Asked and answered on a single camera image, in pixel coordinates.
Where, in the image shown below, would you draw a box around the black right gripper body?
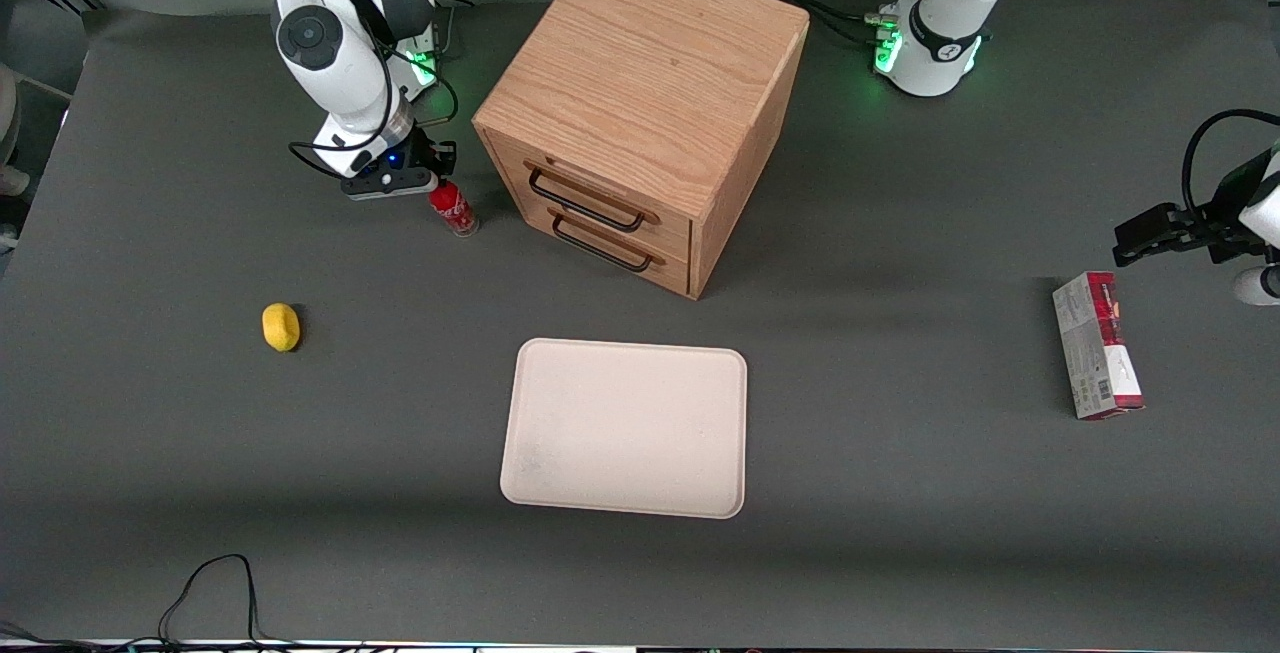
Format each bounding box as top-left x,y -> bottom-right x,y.
362,137 -> 439,181

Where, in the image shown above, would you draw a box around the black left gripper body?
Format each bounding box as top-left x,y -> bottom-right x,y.
1195,155 -> 1277,264

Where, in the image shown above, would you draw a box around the red coke bottle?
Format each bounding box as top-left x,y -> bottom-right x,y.
428,180 -> 480,238

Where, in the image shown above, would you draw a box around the cream plastic tray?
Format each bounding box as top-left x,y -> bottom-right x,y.
500,338 -> 749,520

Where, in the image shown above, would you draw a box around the grey and red carton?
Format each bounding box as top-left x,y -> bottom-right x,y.
1052,271 -> 1146,421

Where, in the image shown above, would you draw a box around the wooden drawer front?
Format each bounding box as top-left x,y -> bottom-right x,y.
520,195 -> 692,296
494,136 -> 694,260

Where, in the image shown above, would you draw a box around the yellow lemon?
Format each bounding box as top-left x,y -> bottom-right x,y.
262,303 -> 301,353

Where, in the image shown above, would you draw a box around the oak wooden drawer cabinet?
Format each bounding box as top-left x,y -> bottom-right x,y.
472,0 -> 811,301

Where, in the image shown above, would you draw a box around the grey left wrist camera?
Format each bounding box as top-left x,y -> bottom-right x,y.
1233,266 -> 1280,307

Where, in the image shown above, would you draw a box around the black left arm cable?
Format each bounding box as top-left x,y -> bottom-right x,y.
1181,109 -> 1280,219

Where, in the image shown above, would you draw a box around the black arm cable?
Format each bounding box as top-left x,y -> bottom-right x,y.
289,0 -> 461,180
1181,109 -> 1280,219

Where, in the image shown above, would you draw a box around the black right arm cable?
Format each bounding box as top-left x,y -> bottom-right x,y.
289,0 -> 461,180

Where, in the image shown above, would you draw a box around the black metal drawer handle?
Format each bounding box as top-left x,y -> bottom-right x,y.
550,210 -> 667,274
527,165 -> 662,234

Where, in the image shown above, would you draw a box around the black right arm base cables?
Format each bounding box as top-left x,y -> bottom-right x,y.
430,0 -> 476,46

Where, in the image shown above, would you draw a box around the black arm base cables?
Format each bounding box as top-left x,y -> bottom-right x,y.
430,0 -> 476,46
763,0 -> 901,49

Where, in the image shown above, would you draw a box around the black left arm base cables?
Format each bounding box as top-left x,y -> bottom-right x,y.
763,0 -> 901,49

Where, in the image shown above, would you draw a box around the thin black looped cable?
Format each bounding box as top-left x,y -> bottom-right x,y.
0,553 -> 401,653

